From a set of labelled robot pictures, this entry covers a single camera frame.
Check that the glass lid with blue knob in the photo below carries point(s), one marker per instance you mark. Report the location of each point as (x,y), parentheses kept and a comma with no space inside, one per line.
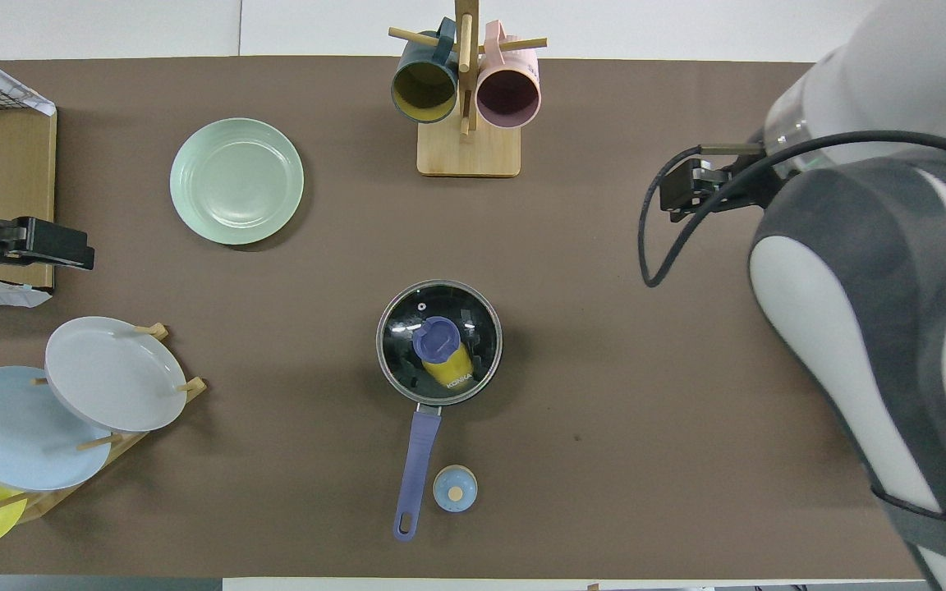
(440,341)

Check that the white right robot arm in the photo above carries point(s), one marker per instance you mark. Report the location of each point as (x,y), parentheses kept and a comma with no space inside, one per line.
(875,287)

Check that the pale grey plate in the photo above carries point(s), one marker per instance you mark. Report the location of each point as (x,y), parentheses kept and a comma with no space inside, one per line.
(112,377)

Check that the light blue plate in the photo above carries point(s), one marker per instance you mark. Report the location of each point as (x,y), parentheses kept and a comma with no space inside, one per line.
(13,431)

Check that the mint green plate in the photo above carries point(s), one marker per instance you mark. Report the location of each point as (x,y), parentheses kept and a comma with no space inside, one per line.
(236,180)

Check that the wooden plate rack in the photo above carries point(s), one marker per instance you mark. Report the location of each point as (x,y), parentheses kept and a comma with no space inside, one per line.
(124,443)

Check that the pink ribbed mug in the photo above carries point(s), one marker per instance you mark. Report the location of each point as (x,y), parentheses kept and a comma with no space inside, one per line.
(510,94)

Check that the wooden mug tree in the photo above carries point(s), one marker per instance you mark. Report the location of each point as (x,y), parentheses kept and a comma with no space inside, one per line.
(469,152)

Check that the brown table mat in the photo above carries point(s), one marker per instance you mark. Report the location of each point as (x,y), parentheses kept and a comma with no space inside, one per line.
(604,410)

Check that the dark teal mug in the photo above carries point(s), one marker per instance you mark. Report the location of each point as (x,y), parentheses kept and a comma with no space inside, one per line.
(424,90)

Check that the dark blue saucepan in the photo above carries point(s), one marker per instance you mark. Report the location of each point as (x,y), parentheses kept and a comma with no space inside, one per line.
(420,460)

